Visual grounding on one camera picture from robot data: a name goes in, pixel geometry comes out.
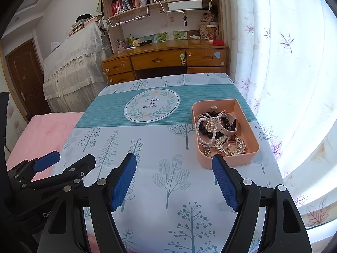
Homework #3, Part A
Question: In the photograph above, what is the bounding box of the white floral curtain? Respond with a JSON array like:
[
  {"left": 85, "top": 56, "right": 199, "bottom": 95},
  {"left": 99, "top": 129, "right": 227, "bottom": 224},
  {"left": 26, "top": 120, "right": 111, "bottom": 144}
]
[{"left": 226, "top": 0, "right": 337, "bottom": 227}]

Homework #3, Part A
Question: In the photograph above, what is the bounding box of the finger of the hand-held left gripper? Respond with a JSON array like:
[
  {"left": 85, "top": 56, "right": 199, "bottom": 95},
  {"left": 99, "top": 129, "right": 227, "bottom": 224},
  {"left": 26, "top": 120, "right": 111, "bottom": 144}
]
[
  {"left": 22, "top": 154, "right": 96, "bottom": 194},
  {"left": 8, "top": 151, "right": 61, "bottom": 187}
]

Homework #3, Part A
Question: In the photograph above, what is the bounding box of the green fruit picture strip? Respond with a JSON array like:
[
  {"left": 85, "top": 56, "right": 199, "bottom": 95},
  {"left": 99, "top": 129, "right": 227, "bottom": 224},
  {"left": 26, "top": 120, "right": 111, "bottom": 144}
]
[{"left": 143, "top": 31, "right": 187, "bottom": 43}]

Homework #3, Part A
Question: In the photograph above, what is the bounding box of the black bead bracelet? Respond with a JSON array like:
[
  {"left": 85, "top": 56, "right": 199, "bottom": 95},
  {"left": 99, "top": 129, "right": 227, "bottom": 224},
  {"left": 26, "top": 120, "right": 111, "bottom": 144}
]
[{"left": 197, "top": 112, "right": 225, "bottom": 140}]

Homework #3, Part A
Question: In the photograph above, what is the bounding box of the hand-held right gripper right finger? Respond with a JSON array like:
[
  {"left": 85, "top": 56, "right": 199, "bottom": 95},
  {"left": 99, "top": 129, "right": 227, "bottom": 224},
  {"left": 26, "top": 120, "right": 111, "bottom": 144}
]
[{"left": 212, "top": 154, "right": 313, "bottom": 253}]

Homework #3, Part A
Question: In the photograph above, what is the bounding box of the wooden bookshelf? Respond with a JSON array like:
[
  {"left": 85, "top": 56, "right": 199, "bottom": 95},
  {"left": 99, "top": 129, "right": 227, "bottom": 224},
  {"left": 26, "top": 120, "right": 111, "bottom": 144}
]
[{"left": 99, "top": 0, "right": 222, "bottom": 56}]

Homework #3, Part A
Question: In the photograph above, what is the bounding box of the white pearl necklace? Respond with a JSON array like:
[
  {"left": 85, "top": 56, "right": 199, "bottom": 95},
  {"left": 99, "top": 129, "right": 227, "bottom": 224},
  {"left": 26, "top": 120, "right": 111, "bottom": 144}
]
[{"left": 196, "top": 113, "right": 227, "bottom": 148}]

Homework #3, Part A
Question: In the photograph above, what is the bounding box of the lace covered cabinet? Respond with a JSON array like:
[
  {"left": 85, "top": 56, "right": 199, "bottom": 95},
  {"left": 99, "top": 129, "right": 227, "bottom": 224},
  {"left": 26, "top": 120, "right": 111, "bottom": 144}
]
[{"left": 42, "top": 18, "right": 111, "bottom": 113}]

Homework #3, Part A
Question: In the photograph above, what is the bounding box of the pink blanket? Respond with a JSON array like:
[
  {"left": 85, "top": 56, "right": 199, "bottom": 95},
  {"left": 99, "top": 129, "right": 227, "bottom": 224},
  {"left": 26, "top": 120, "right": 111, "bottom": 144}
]
[{"left": 5, "top": 112, "right": 85, "bottom": 180}]

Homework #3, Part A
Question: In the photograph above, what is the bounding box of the brown wooden door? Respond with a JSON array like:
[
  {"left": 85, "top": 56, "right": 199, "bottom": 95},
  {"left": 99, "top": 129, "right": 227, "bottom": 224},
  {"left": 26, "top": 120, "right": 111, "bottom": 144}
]
[{"left": 5, "top": 38, "right": 52, "bottom": 123}]

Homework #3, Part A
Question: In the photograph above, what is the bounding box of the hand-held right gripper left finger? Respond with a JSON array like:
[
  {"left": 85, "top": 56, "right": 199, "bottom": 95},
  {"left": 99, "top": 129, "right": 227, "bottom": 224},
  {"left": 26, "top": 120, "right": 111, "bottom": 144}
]
[{"left": 37, "top": 153, "right": 137, "bottom": 253}]

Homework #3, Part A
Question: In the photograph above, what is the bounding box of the floral fabric bag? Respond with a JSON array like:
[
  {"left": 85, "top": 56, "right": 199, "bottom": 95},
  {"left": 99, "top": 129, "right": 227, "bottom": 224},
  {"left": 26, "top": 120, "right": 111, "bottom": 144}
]
[{"left": 199, "top": 14, "right": 214, "bottom": 39}]

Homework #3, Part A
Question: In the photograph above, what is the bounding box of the pink plastic tray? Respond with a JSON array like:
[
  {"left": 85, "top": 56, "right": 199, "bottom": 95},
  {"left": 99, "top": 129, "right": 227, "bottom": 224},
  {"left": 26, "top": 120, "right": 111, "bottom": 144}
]
[{"left": 191, "top": 99, "right": 260, "bottom": 170}]

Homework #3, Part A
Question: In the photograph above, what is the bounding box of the white wire rack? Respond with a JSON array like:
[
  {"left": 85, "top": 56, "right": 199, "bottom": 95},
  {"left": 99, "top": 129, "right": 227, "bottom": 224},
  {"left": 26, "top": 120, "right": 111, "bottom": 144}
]
[
  {"left": 107, "top": 4, "right": 149, "bottom": 27},
  {"left": 159, "top": 0, "right": 213, "bottom": 15}
]

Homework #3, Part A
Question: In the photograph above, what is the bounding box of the wooden desk with drawers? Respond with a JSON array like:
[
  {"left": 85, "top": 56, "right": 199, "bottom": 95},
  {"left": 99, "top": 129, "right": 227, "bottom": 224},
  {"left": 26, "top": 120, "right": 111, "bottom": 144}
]
[{"left": 101, "top": 41, "right": 229, "bottom": 85}]

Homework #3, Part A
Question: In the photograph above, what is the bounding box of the white rectangular basket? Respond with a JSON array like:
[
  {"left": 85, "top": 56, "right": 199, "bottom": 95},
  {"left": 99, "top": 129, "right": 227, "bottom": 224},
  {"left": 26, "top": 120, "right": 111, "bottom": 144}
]
[{"left": 168, "top": 0, "right": 203, "bottom": 10}]

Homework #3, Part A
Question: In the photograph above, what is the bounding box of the stack of books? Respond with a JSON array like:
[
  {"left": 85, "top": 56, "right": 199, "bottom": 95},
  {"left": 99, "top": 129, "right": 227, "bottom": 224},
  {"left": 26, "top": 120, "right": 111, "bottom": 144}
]
[{"left": 68, "top": 14, "right": 102, "bottom": 36}]

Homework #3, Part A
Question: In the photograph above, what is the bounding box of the pink wrist watch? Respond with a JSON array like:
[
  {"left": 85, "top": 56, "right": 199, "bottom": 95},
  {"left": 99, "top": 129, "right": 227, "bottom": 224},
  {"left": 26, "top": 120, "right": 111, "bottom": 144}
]
[{"left": 216, "top": 112, "right": 239, "bottom": 135}]

